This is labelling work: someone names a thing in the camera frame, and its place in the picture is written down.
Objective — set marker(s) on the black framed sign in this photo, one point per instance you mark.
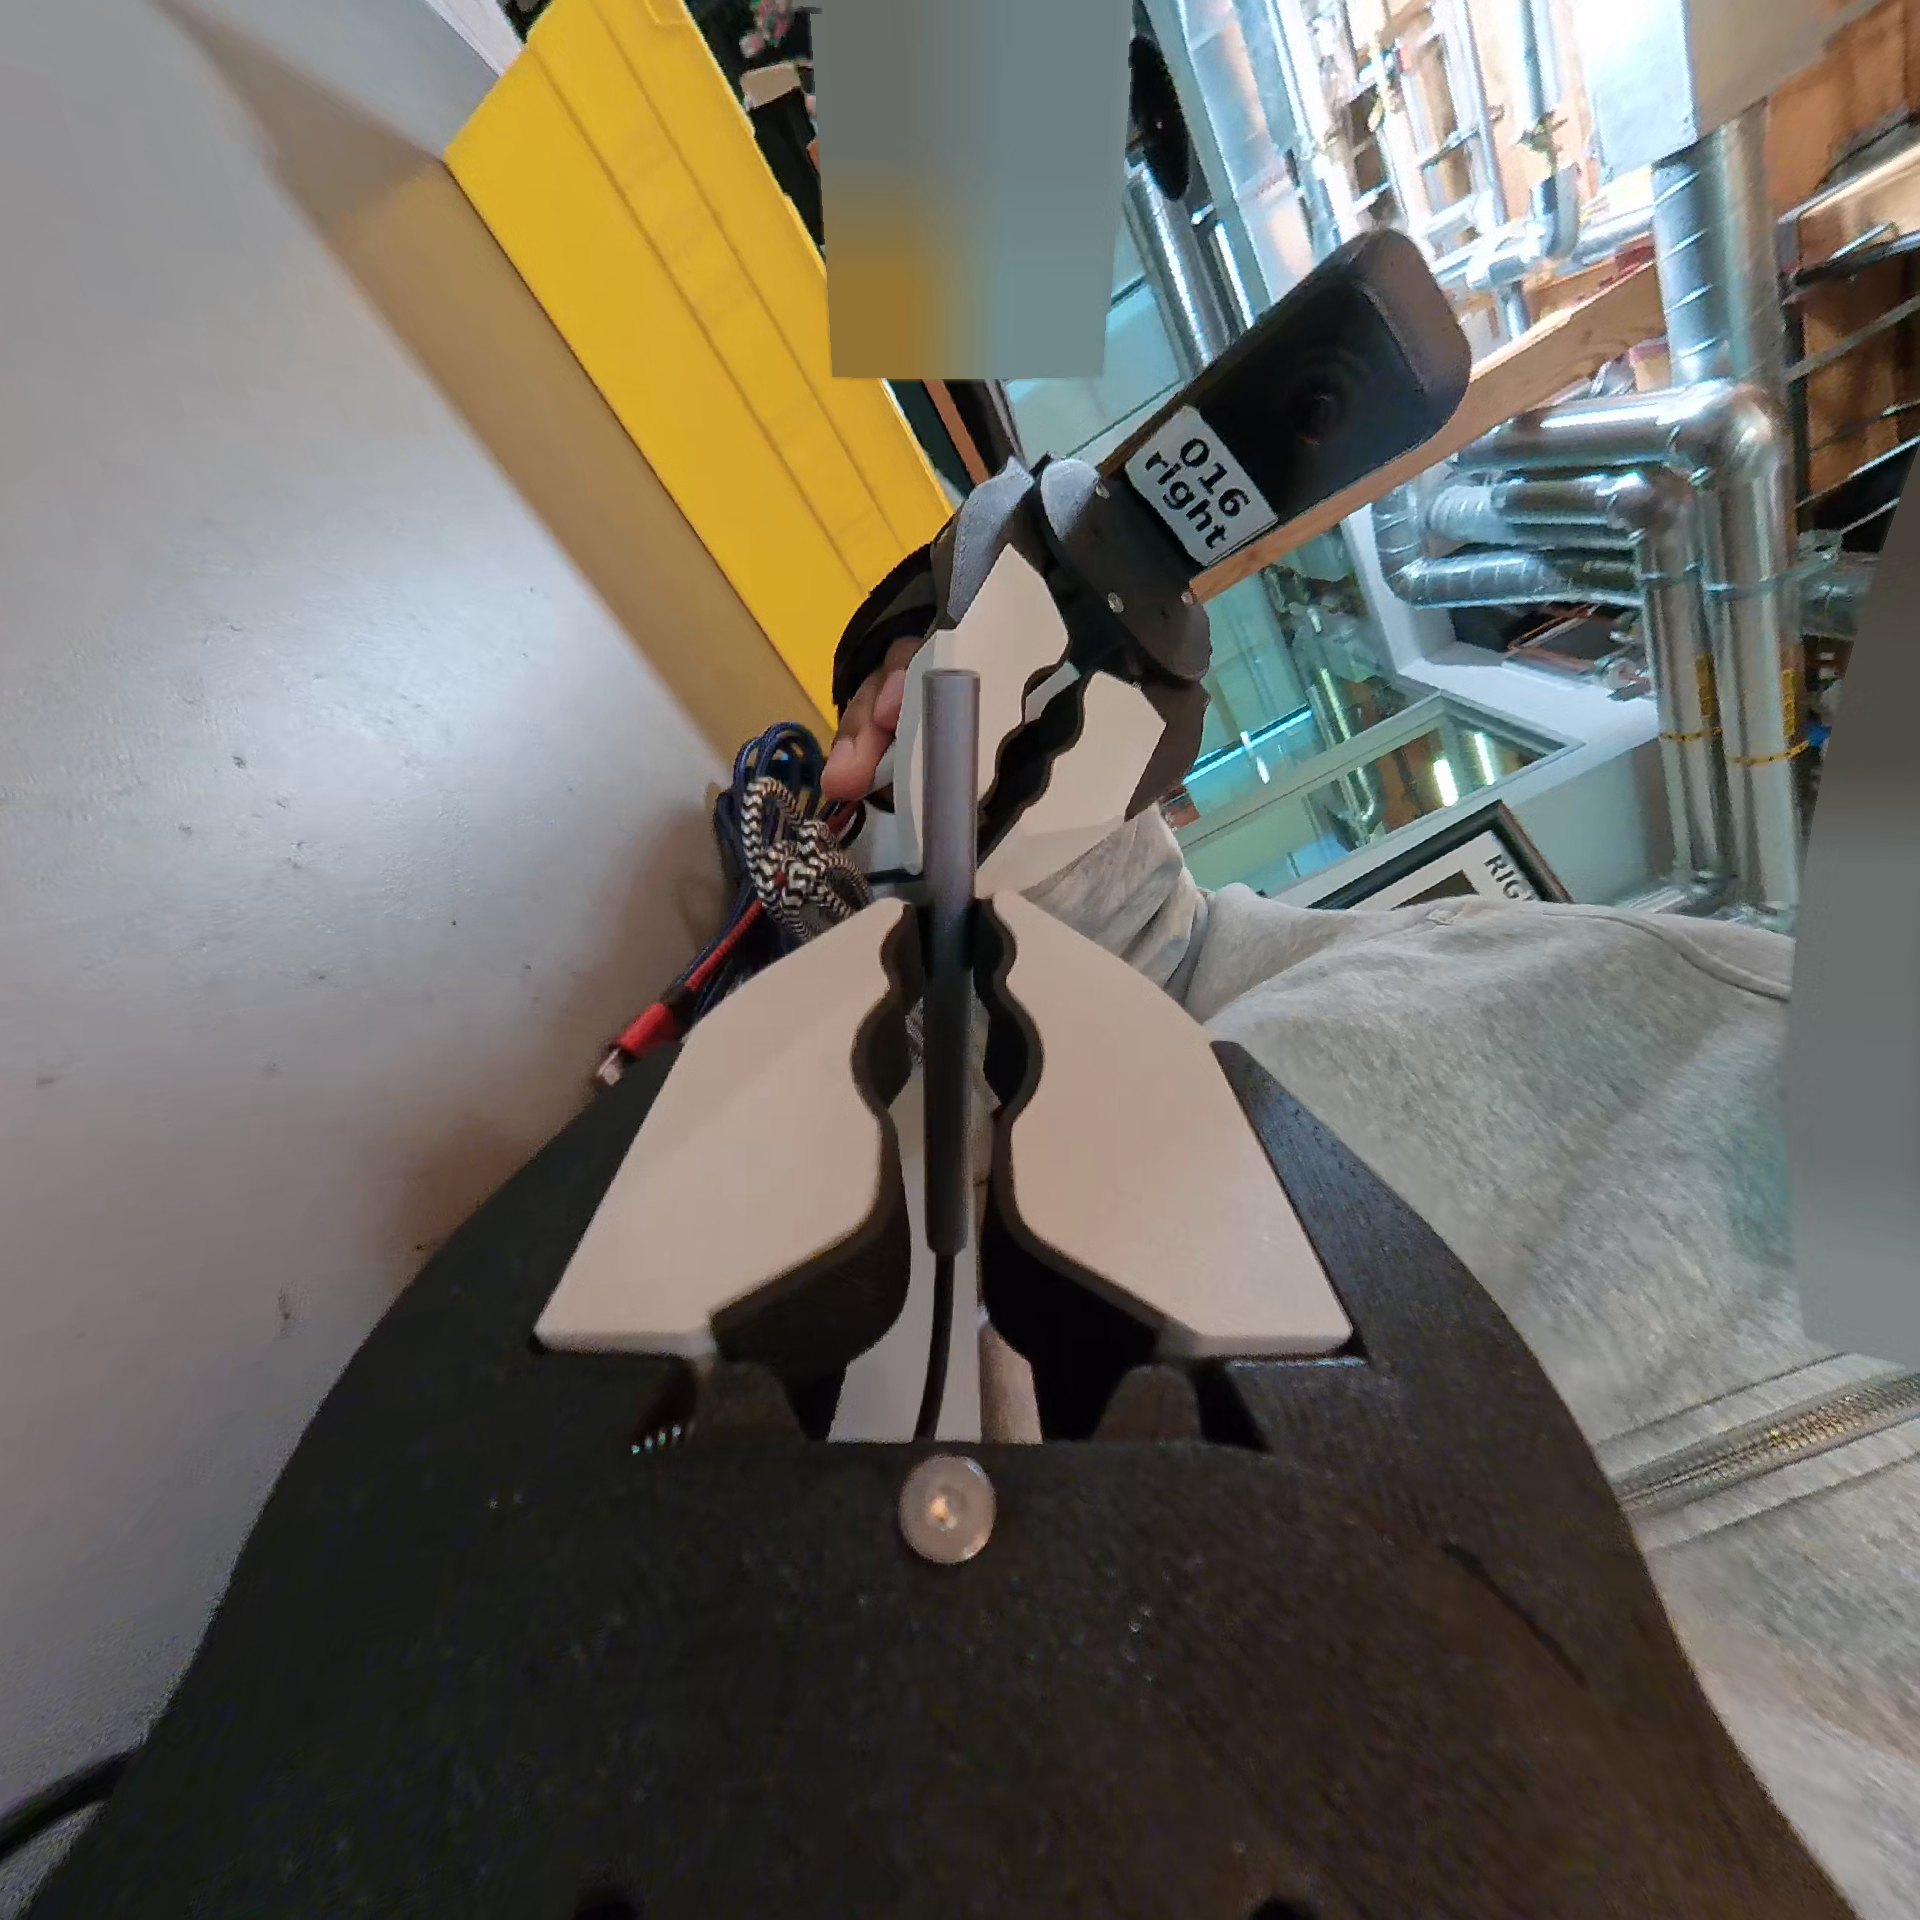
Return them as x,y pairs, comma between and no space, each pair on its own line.
1440,878

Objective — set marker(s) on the black round disc on pole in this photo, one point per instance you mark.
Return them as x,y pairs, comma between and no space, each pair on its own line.
1158,114

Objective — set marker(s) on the person's grey hoodie torso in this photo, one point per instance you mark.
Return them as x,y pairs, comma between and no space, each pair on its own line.
1501,1125

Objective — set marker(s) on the person's right hand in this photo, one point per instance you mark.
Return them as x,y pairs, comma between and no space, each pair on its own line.
863,751

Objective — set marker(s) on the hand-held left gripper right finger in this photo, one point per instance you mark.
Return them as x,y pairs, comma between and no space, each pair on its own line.
1141,1172

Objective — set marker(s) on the person's right forearm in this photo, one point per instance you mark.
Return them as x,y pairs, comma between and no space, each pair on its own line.
1141,901

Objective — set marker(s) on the yellow plastic bin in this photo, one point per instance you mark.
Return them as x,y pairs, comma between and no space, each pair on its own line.
645,224

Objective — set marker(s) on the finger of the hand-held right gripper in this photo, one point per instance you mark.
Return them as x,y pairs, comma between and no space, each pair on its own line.
991,639
1109,751

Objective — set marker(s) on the slim grey usb hub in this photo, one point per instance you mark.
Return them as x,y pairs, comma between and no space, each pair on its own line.
954,901

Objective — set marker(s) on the wooden beam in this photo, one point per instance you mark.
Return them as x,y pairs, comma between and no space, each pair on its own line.
1560,346

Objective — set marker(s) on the white paper sheet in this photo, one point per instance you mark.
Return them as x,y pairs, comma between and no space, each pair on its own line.
480,23

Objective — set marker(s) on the silver ventilation pipes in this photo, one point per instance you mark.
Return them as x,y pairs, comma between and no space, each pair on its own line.
1576,511

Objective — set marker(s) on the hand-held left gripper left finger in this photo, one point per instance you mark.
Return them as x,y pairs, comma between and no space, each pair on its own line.
720,1172

